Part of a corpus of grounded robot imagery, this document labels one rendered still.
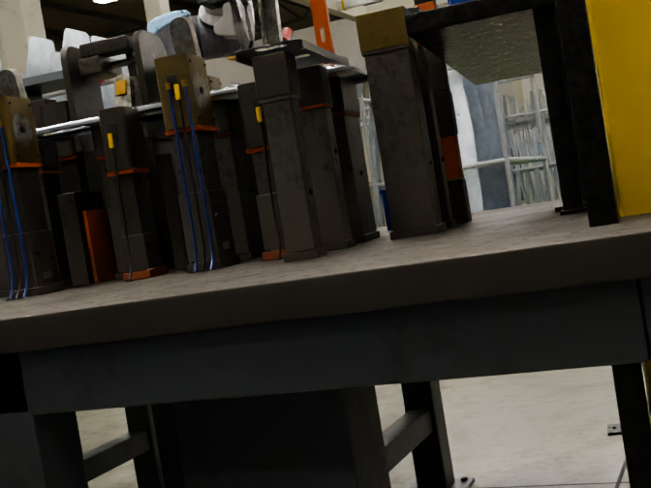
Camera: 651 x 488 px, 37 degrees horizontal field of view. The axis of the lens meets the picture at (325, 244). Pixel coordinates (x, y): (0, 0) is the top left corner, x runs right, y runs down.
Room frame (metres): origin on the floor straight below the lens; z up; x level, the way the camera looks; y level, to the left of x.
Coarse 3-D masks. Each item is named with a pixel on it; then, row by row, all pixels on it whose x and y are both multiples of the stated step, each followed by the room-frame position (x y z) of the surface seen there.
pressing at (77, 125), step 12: (336, 72) 1.73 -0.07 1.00; (348, 72) 1.75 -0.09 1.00; (360, 72) 1.70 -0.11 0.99; (216, 96) 1.78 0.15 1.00; (228, 96) 1.81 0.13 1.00; (144, 108) 1.73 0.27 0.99; (156, 108) 1.82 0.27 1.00; (84, 120) 1.79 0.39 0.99; (96, 120) 1.78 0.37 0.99; (144, 120) 1.92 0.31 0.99; (156, 120) 1.93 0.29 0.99; (48, 132) 1.89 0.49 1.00; (60, 132) 1.92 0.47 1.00; (72, 132) 1.95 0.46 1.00; (84, 132) 1.94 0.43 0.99
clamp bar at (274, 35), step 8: (264, 0) 1.95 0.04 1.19; (272, 0) 1.94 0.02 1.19; (264, 8) 1.95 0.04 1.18; (272, 8) 1.93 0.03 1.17; (264, 16) 1.95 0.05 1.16; (272, 16) 1.94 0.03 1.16; (264, 24) 1.94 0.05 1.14; (272, 24) 1.94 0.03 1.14; (280, 24) 1.94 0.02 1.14; (264, 32) 1.93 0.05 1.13; (272, 32) 1.94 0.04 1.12; (280, 32) 1.93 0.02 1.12; (264, 40) 1.93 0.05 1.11; (272, 40) 1.94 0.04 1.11; (280, 40) 1.93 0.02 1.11; (264, 48) 1.93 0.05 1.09
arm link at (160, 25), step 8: (160, 16) 2.52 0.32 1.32; (168, 16) 2.51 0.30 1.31; (176, 16) 2.52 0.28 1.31; (192, 16) 2.55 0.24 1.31; (152, 24) 2.53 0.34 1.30; (160, 24) 2.51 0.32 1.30; (168, 24) 2.51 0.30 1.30; (152, 32) 2.53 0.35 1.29; (160, 32) 2.52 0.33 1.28; (168, 32) 2.51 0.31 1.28; (168, 40) 2.51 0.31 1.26; (200, 40) 2.52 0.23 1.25; (168, 48) 2.51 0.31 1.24; (200, 48) 2.53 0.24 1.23
